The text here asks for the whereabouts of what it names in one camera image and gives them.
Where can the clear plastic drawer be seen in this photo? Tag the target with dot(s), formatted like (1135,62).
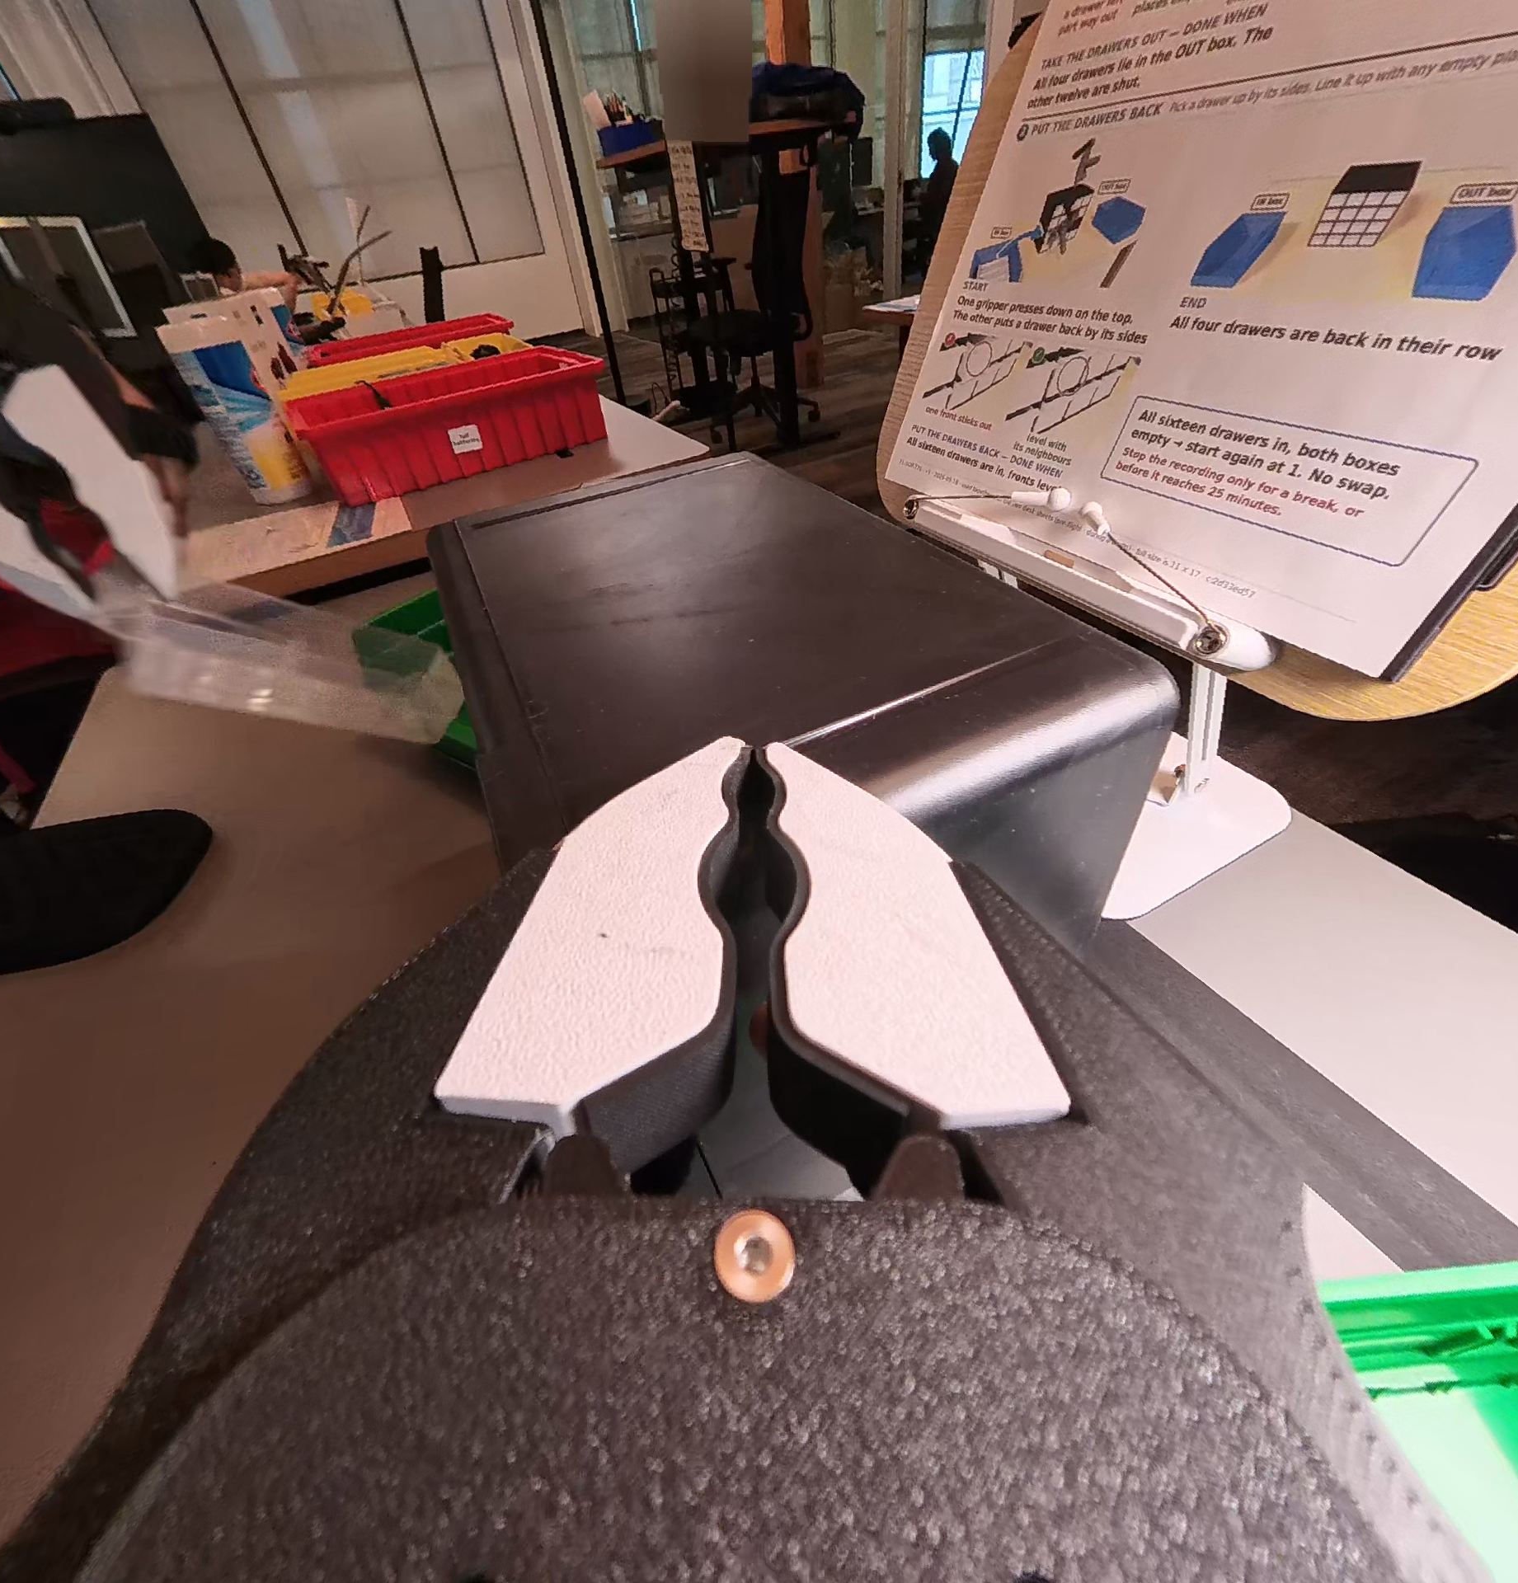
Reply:
(289,668)

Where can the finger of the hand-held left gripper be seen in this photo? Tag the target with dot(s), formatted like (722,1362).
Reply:
(91,470)
(4,544)

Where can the printed instruction sheet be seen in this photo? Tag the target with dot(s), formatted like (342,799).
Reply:
(1266,297)

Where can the pale desk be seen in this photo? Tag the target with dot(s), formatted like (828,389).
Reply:
(214,1051)

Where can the black monitor screen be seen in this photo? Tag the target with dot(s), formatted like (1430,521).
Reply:
(78,211)

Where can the yellow plastic bin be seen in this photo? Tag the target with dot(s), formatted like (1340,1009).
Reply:
(363,364)

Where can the instruction sheet on stand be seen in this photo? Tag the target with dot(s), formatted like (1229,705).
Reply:
(1390,693)

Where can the black drawer cabinet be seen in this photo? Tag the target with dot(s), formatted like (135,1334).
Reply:
(771,594)

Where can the blue white packet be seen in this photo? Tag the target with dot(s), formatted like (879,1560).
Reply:
(234,396)

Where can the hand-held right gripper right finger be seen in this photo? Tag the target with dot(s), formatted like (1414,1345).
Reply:
(920,977)

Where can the blue storage crate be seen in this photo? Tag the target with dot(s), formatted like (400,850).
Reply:
(630,136)

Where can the green plastic bin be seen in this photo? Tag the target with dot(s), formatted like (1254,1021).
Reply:
(412,643)
(1451,1422)

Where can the blue bag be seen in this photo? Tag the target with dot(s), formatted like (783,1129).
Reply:
(808,89)

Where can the red plastic bin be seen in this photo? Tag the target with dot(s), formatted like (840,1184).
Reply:
(400,336)
(462,421)

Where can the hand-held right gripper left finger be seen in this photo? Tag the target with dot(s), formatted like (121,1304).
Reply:
(586,977)

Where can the black mesh office chair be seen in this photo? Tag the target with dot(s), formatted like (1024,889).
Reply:
(66,891)

